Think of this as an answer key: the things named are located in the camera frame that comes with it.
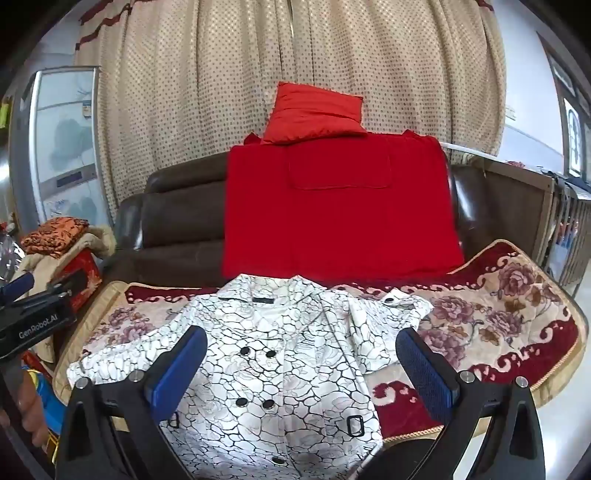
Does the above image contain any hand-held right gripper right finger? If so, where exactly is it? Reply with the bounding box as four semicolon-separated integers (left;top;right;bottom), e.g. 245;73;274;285
396;327;548;480

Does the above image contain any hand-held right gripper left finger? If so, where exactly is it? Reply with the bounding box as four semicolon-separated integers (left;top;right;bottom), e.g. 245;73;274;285
55;325;208;480

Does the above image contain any red pillow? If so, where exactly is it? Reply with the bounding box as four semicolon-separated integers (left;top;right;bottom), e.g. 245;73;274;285
261;82;369;146

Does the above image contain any beige dotted curtain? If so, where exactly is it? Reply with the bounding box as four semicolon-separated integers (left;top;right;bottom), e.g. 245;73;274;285
74;0;509;222

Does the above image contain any brown leather sofa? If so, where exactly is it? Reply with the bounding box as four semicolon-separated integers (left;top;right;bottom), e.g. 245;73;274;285
104;150;561;289

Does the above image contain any orange black patterned cloth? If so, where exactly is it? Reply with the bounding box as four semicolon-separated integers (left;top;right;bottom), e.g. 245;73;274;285
21;217;90;259

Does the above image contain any person's left hand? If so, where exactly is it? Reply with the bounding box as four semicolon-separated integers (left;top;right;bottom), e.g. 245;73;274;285
0;376;49;450

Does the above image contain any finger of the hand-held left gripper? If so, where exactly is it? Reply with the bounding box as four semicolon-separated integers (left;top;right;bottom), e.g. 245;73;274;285
46;270;88;298
0;273;35;308

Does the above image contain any blue plastic package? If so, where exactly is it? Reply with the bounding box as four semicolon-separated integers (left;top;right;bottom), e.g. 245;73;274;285
25;367;65;446

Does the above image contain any red gift box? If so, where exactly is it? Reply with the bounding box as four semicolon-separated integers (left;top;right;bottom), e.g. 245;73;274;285
55;251;103;319

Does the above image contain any floral plush sofa blanket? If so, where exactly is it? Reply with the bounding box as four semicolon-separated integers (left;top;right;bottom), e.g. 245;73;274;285
53;239;585;444

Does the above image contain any white black-veined patterned coat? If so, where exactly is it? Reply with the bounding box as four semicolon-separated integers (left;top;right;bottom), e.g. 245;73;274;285
67;273;435;480

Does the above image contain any silver floral-print refrigerator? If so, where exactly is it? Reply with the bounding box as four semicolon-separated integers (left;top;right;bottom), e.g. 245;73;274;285
9;66;105;227

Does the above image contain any beige padded jacket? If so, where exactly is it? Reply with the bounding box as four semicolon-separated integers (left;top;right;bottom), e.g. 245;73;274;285
18;225;116;370

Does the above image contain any red folded blanket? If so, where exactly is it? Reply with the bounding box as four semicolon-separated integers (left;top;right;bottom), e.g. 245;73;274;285
221;130;465;289

